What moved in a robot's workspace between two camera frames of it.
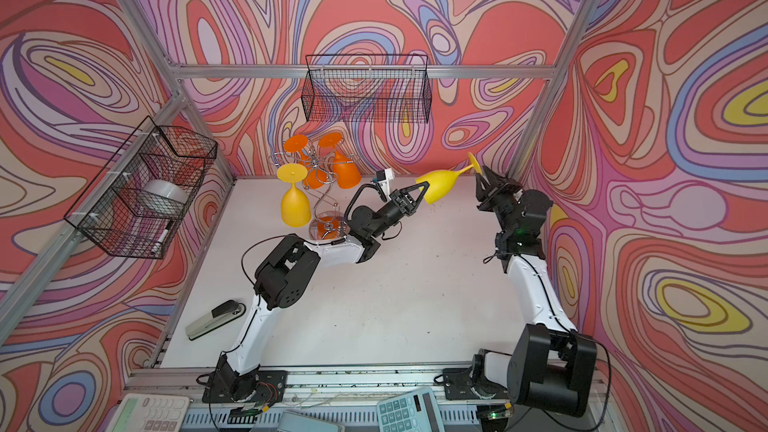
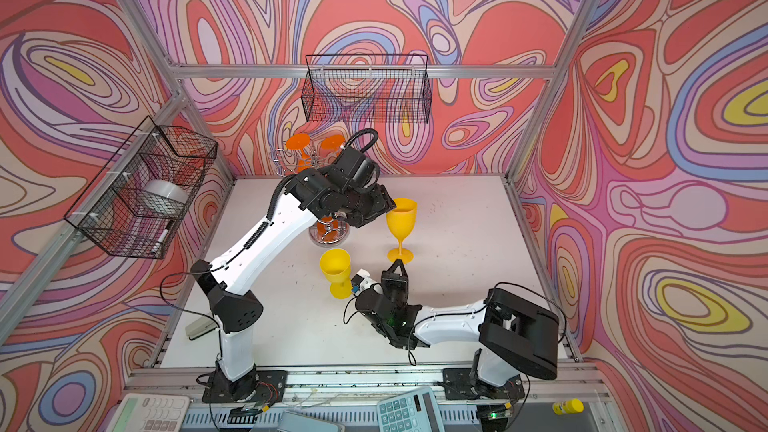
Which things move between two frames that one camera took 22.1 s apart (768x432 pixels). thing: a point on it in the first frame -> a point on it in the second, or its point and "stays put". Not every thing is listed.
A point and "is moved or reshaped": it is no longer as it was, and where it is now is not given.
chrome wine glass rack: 317,165 stays put
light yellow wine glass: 441,182 -> 335,265
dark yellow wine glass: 295,204 is moved or reshaped
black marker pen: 161,238 stays put
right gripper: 487,195 -> 388,278
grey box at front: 295,422 stays put
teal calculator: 415,411 stays put
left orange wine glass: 296,144 stays put
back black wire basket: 372,88 stays put
